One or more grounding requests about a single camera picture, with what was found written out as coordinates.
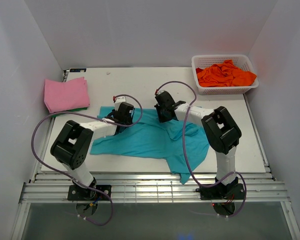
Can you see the orange t shirt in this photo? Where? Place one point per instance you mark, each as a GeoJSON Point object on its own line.
{"type": "Point", "coordinates": [224, 74]}

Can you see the teal t shirt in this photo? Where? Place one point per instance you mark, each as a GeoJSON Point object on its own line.
{"type": "Point", "coordinates": [184, 146]}

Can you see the folded green t shirt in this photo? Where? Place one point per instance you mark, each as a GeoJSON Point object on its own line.
{"type": "Point", "coordinates": [56, 114]}

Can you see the aluminium rail frame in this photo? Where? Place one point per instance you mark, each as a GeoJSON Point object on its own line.
{"type": "Point", "coordinates": [157, 207]}

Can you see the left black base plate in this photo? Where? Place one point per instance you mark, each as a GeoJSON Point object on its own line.
{"type": "Point", "coordinates": [77, 193]}

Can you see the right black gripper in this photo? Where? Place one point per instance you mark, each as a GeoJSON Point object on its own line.
{"type": "Point", "coordinates": [161, 119]}

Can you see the blue label sticker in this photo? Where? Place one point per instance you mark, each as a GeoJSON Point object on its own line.
{"type": "Point", "coordinates": [77, 70]}

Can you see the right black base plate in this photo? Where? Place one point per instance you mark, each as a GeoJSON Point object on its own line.
{"type": "Point", "coordinates": [222, 192]}

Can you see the folded pink t shirt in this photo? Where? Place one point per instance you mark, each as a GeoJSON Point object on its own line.
{"type": "Point", "coordinates": [65, 96]}

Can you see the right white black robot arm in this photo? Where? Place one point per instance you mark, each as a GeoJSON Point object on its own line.
{"type": "Point", "coordinates": [223, 135]}

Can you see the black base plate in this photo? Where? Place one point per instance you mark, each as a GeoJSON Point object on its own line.
{"type": "Point", "coordinates": [77, 193]}
{"type": "Point", "coordinates": [222, 192]}

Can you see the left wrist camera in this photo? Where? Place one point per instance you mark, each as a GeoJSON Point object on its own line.
{"type": "Point", "coordinates": [118, 100]}

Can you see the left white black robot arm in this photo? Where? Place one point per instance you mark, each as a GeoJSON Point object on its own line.
{"type": "Point", "coordinates": [74, 141]}

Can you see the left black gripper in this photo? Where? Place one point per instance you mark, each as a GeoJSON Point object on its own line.
{"type": "Point", "coordinates": [129, 120]}

